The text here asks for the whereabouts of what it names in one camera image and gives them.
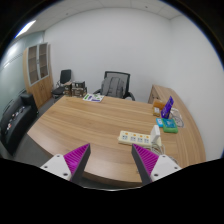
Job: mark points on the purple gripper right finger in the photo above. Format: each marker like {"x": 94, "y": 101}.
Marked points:
{"x": 151, "y": 166}

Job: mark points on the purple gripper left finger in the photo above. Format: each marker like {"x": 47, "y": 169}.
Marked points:
{"x": 69, "y": 166}

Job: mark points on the white charger plug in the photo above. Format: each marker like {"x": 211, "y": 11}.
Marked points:
{"x": 155, "y": 134}

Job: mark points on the white power strip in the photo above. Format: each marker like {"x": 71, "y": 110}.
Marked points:
{"x": 130, "y": 138}

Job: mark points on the blue small box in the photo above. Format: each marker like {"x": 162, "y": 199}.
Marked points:
{"x": 159, "y": 122}

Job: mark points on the green box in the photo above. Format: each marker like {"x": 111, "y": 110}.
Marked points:
{"x": 169, "y": 126}

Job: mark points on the brown cardboard box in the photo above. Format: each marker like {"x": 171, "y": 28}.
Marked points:
{"x": 158, "y": 105}

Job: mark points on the green white leaflet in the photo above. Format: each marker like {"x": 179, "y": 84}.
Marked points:
{"x": 93, "y": 97}

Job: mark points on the wooden side cabinet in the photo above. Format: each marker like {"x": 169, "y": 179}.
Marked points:
{"x": 160, "y": 93}

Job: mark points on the dark stacked boxes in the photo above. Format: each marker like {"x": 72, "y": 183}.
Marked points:
{"x": 75, "y": 89}

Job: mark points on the black leather sofa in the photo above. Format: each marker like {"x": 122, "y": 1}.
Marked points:
{"x": 16, "y": 120}

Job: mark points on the grey backpack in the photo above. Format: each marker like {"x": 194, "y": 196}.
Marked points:
{"x": 112, "y": 86}

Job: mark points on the black mesh office chair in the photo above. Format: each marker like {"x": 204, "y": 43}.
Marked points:
{"x": 126, "y": 79}

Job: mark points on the black side chair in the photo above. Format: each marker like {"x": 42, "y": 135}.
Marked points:
{"x": 65, "y": 76}

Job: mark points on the wooden glass-door cabinet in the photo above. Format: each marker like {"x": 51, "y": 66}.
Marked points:
{"x": 37, "y": 76}

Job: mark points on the ceiling light strip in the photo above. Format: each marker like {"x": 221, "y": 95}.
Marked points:
{"x": 25, "y": 28}

